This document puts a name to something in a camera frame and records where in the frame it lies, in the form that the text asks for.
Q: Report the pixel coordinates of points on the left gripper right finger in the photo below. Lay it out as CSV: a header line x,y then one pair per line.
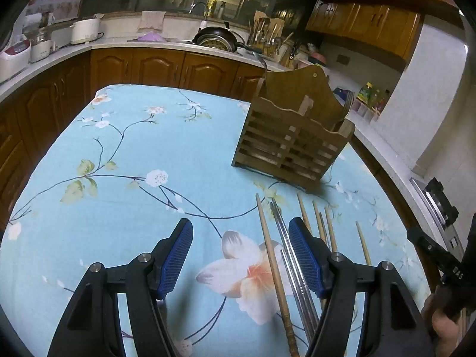
x,y
392,324

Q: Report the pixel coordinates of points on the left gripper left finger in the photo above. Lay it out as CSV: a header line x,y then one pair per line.
x,y
90,324

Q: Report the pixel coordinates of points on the small steel fork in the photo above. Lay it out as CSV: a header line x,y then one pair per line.
x,y
350,97

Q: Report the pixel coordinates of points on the person's right hand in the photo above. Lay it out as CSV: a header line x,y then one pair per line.
x,y
440,313

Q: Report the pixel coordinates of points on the gas stove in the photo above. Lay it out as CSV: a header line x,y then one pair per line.
x,y
443,213

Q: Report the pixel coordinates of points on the wooden chopstick far right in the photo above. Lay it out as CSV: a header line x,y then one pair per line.
x,y
363,244

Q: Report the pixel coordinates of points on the wooden chopstick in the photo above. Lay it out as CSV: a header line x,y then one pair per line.
x,y
332,237
274,269
363,244
319,220
303,212

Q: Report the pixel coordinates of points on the steel chopstick right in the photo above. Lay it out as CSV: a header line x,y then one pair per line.
x,y
299,298

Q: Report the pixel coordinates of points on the steel chopstick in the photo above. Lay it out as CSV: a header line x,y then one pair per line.
x,y
287,246
299,298

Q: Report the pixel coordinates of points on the steel chopstick left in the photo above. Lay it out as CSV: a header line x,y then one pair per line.
x,y
287,246

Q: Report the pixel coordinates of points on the wooden chopstick far left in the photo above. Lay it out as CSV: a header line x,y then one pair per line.
x,y
274,269

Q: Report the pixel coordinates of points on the dark chopstick middle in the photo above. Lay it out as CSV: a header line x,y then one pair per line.
x,y
324,226

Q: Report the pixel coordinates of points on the yellow oil bottle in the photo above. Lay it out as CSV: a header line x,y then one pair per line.
x,y
367,94

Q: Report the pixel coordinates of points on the wooden utensil holder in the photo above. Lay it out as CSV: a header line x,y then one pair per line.
x,y
295,128

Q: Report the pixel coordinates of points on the lower wooden cabinets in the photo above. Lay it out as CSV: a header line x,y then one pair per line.
x,y
111,78

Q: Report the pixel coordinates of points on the wooden cabinets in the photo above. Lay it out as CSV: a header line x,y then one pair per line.
x,y
111,78
390,25

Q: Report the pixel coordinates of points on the upper wooden cabinets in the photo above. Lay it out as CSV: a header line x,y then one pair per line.
x,y
390,25

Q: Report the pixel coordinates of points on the white rice cooker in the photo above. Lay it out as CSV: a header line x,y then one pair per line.
x,y
14,59

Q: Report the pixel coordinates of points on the small white cooker pot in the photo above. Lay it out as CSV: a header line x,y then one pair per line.
x,y
42,45

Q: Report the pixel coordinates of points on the purple cloth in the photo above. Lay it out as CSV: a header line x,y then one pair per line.
x,y
152,37

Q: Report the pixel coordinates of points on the white round pot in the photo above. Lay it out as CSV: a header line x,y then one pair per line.
x,y
85,31

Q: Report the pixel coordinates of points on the wooden counter utensil rack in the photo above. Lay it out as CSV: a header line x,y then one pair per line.
x,y
266,33

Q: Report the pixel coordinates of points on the black frying pan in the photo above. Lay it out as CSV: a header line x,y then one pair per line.
x,y
222,38

